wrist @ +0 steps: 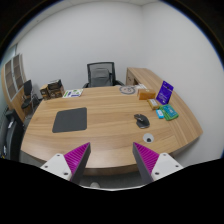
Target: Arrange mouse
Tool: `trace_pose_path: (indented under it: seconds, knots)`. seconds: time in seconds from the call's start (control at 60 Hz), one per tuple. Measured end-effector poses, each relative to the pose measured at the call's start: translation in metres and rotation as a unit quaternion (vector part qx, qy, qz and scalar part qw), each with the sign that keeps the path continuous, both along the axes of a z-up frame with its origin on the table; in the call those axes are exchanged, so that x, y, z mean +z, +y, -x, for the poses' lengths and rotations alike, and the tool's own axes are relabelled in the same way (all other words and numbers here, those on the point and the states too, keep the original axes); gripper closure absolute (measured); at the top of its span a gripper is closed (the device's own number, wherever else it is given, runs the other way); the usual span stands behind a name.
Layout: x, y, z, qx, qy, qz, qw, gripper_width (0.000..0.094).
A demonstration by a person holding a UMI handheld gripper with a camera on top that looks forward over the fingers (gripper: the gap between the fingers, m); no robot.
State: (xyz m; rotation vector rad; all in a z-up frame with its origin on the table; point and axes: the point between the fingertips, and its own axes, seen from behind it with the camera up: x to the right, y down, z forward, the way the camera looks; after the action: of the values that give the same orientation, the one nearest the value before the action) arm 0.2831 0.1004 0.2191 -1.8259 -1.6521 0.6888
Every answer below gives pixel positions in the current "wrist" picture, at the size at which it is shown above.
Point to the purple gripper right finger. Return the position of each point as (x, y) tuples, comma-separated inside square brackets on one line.
[(153, 166)]

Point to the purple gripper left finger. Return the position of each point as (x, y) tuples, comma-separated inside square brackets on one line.
[(70, 166)]

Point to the black computer mouse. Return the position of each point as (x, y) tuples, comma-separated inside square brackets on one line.
[(142, 121)]

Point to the dark grey mouse pad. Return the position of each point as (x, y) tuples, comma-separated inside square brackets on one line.
[(70, 120)]

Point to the blue small box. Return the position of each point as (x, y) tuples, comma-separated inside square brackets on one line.
[(159, 114)]

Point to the small tan box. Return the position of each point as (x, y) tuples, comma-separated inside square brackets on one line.
[(153, 104)]

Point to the white green leaflet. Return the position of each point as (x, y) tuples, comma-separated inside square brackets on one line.
[(73, 93)]

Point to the orange cardboard box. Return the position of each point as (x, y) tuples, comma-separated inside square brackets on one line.
[(144, 94)]

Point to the brown cardboard box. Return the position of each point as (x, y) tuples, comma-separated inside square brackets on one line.
[(56, 93)]

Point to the black side chair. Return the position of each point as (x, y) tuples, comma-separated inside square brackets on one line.
[(30, 99)]

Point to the purple standing card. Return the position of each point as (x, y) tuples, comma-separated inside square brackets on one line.
[(165, 93)]

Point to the small brown box left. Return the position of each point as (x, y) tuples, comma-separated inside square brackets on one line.
[(44, 92)]

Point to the round grey disc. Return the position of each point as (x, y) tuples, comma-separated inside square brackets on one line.
[(127, 90)]

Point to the black box on top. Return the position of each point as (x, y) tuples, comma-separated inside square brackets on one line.
[(55, 84)]

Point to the wooden side desk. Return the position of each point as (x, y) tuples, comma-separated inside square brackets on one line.
[(135, 76)]

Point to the grey mesh office chair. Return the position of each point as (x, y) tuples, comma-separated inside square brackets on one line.
[(101, 74)]

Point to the desk cable grommet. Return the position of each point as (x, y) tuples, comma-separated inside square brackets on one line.
[(148, 138)]

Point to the wooden wall cabinet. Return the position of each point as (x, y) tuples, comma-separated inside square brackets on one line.
[(13, 79)]

